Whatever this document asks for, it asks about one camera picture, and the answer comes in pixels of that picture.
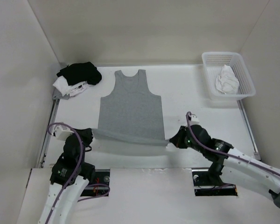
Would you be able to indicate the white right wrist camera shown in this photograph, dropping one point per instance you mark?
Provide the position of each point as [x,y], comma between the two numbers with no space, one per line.
[192,119]

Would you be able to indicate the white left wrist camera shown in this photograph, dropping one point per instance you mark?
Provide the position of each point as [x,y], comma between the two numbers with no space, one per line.
[61,132]

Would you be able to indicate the white plastic mesh basket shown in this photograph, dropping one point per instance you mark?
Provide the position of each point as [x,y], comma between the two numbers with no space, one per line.
[212,65]

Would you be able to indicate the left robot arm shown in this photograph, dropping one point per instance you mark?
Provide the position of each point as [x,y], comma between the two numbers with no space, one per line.
[70,174]

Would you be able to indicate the black folded tank top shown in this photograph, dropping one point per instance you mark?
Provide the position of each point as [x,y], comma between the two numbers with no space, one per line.
[81,72]

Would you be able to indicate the white crumpled tank top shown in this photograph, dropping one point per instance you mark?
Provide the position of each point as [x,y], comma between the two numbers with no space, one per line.
[226,82]

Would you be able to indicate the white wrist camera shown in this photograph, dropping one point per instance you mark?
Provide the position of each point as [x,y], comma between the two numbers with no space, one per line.
[61,132]
[192,119]

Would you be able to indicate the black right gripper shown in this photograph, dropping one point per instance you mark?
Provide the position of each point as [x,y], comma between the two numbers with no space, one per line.
[177,139]

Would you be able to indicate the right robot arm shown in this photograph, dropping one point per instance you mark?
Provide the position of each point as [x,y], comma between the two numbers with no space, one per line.
[229,165]

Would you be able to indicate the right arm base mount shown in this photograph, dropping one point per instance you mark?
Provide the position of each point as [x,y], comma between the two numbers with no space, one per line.
[205,185]

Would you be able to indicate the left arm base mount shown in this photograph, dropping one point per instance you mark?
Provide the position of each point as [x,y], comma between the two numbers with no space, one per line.
[99,185]

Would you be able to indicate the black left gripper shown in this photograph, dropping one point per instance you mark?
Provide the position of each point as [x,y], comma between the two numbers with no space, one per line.
[87,135]

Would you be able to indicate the grey tank top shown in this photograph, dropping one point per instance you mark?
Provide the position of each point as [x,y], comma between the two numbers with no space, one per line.
[131,113]

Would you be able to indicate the white folded tank top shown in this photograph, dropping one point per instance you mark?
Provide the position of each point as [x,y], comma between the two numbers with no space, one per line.
[62,86]

